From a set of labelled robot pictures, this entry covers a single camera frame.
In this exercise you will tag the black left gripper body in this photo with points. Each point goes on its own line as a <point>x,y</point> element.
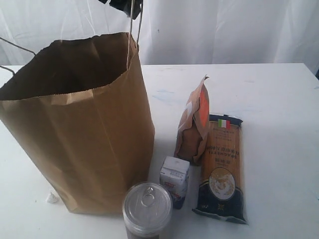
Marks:
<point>125,6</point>

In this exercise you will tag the large brown paper bag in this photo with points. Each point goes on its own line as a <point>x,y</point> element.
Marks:
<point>80,111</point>

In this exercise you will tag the white backdrop curtain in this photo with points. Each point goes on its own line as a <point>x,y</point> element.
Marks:
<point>171,31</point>

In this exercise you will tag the clear can with brown contents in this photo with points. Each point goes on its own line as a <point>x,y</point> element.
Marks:
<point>147,210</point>

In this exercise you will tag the spaghetti packet with Italian flag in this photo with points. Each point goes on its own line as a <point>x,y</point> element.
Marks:
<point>221,188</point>

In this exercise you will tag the white foil candy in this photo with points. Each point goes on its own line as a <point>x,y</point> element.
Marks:
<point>52,198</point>

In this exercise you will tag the small white blue carton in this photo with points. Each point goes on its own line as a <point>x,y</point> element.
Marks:
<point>174,177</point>

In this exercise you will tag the brown pouch with orange label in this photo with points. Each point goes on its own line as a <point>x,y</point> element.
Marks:
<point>193,127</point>

